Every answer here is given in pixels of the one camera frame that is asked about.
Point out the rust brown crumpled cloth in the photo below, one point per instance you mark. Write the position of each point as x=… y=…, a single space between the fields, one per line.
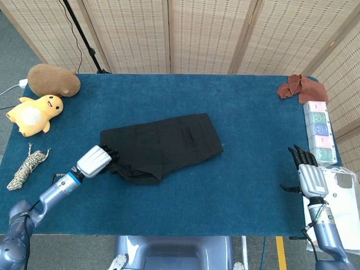
x=295 y=85

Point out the black tripod stand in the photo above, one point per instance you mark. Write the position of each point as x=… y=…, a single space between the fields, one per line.
x=81 y=33

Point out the right blue robot arm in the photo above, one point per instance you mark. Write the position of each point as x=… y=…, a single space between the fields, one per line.
x=326 y=236

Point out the blue table cloth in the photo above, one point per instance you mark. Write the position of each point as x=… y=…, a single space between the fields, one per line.
x=180 y=92

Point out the blue robot torso base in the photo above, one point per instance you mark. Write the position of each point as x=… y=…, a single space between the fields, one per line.
x=174 y=250

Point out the black trousers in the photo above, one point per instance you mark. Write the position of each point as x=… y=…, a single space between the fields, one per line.
x=168 y=146

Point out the stacked tissue packs bundle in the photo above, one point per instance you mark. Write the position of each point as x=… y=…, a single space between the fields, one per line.
x=320 y=129

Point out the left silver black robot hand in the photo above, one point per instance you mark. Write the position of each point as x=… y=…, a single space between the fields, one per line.
x=92 y=163

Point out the white plastic bag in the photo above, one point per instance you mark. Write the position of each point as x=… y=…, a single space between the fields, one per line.
x=343 y=202

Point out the left blue robot arm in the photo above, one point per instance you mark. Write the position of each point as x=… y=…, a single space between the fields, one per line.
x=53 y=194

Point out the bamboo folding screen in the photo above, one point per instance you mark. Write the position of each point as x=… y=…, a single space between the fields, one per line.
x=197 y=33

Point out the white table leg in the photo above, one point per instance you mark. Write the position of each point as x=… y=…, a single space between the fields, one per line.
x=244 y=250

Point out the yellow plush toy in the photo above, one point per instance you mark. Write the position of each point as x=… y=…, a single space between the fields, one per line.
x=31 y=118

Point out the white power adapter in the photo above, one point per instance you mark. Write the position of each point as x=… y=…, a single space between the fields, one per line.
x=23 y=83

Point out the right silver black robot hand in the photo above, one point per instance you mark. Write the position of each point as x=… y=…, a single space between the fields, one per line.
x=313 y=181

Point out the brown capybara plush toy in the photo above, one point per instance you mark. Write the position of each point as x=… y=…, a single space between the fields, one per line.
x=50 y=80

